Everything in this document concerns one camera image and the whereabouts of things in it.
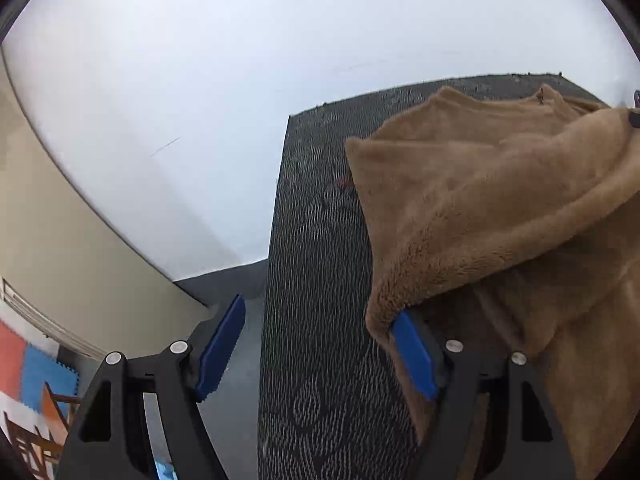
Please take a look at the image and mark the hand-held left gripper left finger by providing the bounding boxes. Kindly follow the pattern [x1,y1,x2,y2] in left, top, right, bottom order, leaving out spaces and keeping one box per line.
[57,293,247,480]

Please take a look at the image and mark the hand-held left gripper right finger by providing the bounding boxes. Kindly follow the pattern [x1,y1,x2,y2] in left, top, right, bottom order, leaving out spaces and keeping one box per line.
[390,309,576,480]

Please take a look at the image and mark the brown fleece sweater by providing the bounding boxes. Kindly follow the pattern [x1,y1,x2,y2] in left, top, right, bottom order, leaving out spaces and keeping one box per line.
[345,84,640,480]

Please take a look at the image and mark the dark patterned tablecloth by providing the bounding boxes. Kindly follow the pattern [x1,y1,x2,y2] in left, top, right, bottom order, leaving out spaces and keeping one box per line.
[257,72,613,480]

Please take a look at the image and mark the blue foam floor tile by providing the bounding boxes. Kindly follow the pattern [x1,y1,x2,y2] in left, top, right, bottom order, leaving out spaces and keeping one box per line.
[22,345,81,411]

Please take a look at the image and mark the wooden chair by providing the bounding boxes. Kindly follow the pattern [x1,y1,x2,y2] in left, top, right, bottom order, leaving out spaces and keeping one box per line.
[2,382,83,480]

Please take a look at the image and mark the red foam floor tile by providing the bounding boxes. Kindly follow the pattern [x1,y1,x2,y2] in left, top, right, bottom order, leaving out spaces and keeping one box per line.
[0,319,27,398]

